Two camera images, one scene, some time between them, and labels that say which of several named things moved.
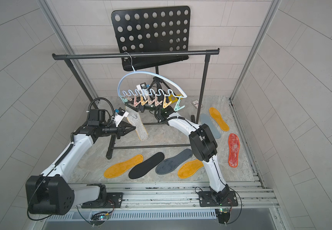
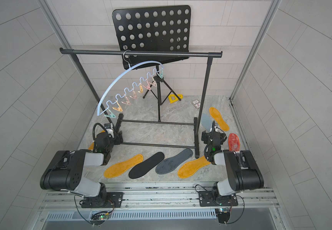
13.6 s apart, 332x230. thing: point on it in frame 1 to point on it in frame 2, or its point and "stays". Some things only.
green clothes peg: [177, 106] to [111, 115]
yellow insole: [116, 169] stays
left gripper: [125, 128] to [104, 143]
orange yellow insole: [189, 167] stays
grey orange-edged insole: [233, 150] stays
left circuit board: [98, 219] stays
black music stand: [153, 29] stays
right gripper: [146, 107] to [223, 137]
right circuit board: [223, 215] stays
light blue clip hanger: [154, 75] to [127, 88]
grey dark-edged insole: [168, 165] stays
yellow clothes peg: [165, 104] to [119, 109]
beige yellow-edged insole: [216, 115] stays
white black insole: [141, 170] stays
